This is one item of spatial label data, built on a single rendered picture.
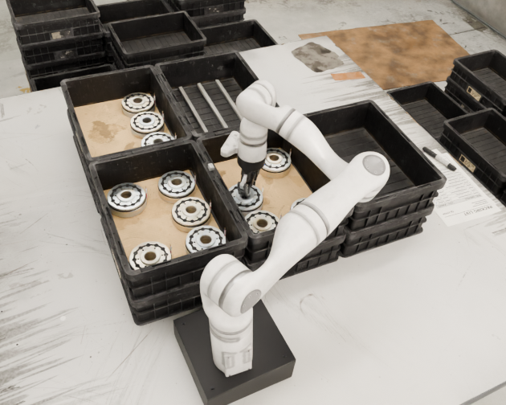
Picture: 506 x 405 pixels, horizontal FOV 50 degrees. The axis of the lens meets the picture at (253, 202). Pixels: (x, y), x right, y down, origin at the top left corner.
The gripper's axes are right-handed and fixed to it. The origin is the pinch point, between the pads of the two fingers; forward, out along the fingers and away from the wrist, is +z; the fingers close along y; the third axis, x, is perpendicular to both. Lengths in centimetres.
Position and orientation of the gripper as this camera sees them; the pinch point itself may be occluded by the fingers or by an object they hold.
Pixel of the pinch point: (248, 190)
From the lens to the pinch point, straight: 151.8
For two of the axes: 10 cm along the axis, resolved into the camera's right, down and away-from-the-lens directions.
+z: -0.7, 6.9, 7.3
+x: -9.4, -2.9, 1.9
